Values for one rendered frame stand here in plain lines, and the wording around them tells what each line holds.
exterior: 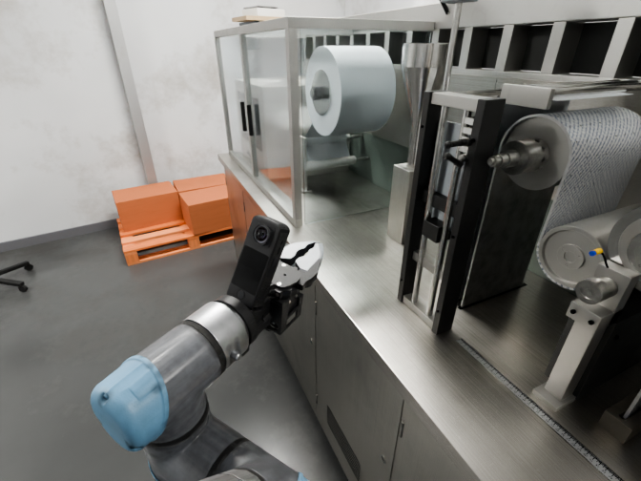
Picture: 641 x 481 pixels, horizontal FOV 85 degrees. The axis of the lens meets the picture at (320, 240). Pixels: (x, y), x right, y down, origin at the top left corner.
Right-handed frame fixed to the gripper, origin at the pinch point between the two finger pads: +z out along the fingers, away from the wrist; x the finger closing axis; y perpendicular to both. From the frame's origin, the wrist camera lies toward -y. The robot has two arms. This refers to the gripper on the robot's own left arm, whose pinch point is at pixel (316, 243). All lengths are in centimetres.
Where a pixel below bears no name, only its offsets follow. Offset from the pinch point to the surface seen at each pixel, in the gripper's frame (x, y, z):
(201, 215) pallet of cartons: -181, 120, 133
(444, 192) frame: 11.7, -1.5, 34.9
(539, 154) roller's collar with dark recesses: 25.9, -14.6, 33.5
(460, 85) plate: -3, -17, 94
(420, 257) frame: 11.4, 16.0, 33.8
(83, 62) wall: -295, 23, 126
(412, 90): -11, -16, 67
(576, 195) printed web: 35, -8, 38
